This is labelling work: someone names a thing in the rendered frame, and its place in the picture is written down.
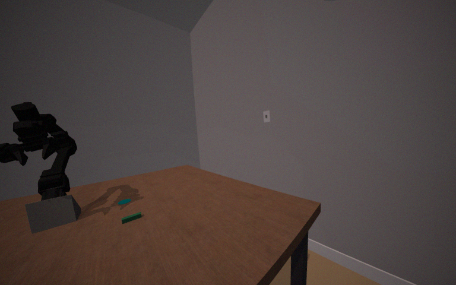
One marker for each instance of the green rectangular post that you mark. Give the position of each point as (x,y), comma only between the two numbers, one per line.
(131,217)

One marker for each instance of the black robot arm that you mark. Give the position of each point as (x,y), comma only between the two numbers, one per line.
(54,182)

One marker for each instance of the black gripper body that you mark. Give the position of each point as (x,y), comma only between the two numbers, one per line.
(34,143)

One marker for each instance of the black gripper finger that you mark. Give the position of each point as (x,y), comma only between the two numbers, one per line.
(49,147)
(16,154)

